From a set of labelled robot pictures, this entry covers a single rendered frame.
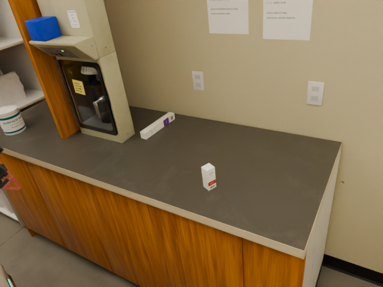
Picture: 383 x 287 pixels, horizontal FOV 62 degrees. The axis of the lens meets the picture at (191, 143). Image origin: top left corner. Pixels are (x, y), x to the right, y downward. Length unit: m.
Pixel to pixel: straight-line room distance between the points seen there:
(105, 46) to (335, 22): 1.01
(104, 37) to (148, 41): 0.39
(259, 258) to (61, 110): 1.31
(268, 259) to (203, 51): 1.07
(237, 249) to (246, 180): 0.28
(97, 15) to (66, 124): 0.69
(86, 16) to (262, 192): 1.06
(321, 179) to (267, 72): 0.58
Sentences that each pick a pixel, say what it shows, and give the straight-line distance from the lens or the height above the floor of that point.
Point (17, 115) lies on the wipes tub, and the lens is 2.22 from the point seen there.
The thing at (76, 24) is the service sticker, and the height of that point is 1.56.
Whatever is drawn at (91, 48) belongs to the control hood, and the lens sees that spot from 1.56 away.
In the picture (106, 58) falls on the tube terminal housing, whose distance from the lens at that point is 1.62.
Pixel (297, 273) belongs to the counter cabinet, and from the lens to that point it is 1.28.
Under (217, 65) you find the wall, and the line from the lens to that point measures 1.73.
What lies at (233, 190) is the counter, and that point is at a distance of 1.33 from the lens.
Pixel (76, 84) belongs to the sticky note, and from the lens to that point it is 1.78.
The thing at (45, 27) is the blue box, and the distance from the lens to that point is 1.67.
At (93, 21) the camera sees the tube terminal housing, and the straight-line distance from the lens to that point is 1.57.
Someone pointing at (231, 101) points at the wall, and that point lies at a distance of 1.77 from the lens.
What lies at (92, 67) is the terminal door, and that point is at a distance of 1.63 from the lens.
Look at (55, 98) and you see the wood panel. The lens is 1.91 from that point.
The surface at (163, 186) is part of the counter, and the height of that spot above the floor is 0.94.
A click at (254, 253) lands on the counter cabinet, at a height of 0.80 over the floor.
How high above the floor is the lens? 1.81
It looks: 32 degrees down
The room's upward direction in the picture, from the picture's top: 8 degrees counter-clockwise
